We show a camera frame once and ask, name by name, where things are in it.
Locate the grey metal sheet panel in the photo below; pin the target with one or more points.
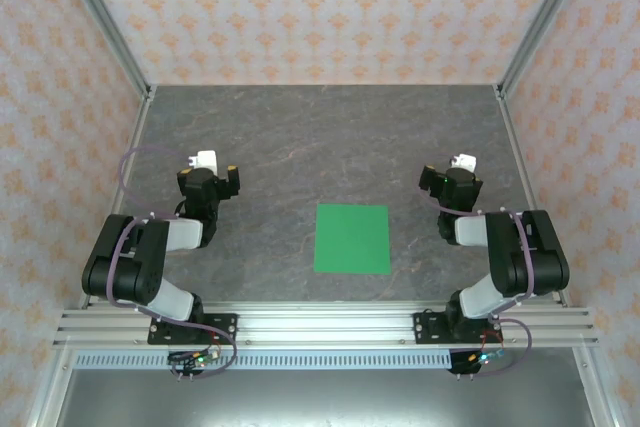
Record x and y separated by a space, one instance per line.
320 399

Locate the small control board with LED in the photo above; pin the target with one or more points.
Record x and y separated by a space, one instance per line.
200 359
482 358

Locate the green paper sheet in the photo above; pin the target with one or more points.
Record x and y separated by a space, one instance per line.
352 239

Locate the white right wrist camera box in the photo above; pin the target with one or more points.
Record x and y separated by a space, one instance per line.
465 161

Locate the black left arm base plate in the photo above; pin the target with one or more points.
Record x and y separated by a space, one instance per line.
225 329

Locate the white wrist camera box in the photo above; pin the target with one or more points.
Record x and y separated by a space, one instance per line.
205 161
465 161

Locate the aluminium frame leg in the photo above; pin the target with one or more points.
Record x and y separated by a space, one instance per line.
47 392
595 392

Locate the aluminium table side rail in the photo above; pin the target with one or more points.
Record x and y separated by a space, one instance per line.
513 137
137 137

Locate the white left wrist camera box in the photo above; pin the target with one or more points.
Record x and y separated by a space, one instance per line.
205 161

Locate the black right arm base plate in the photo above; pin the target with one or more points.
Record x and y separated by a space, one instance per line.
425 329

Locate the aluminium frame post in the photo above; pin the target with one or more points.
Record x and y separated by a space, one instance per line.
542 17
106 17

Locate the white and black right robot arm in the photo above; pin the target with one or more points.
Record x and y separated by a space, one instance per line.
530 257

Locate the aluminium mounting rail beam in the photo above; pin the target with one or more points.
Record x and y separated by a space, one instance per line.
325 327

